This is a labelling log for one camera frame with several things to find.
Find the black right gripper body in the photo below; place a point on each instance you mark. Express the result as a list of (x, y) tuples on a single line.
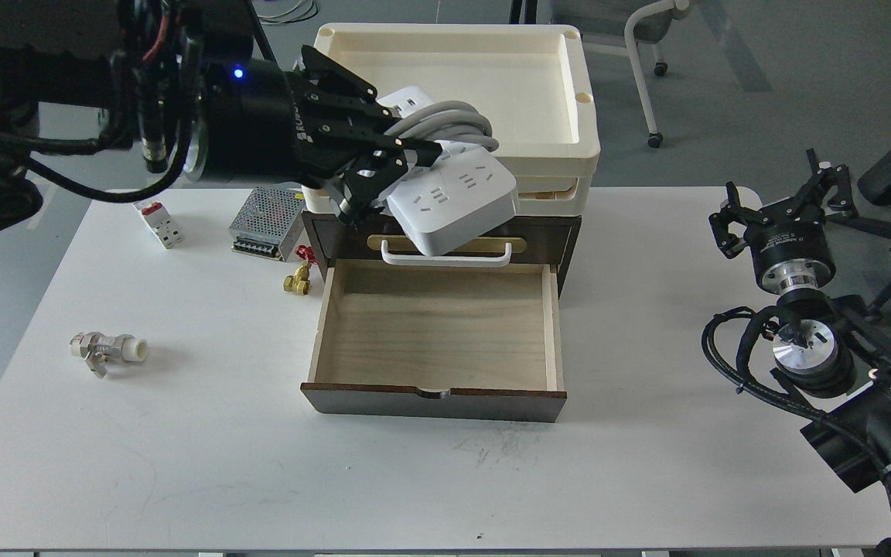
[(790, 248)]

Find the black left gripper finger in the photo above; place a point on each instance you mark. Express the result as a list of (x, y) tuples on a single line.
[(341, 121), (356, 190)]

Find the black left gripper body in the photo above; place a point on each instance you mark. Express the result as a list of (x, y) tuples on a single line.
[(251, 125)]

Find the white power strip with cable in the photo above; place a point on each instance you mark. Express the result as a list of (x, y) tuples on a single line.
[(464, 193)]

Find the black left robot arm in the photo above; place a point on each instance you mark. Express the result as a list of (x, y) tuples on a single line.
[(116, 100)]

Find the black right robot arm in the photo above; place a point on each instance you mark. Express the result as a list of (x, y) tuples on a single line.
[(808, 355)]

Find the metal mesh power supply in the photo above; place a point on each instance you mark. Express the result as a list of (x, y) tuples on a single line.
[(269, 224)]

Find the white circuit breaker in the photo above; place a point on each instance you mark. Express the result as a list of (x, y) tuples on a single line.
[(160, 222)]

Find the open wooden drawer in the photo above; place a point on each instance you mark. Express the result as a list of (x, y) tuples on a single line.
[(442, 343)]

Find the cream plastic tray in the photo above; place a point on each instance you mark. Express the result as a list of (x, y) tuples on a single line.
[(531, 81)]

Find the white plastic pipe valve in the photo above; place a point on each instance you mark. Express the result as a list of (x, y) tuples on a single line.
[(97, 350)]

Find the brass valve red handle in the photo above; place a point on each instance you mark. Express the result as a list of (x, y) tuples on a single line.
[(299, 282)]

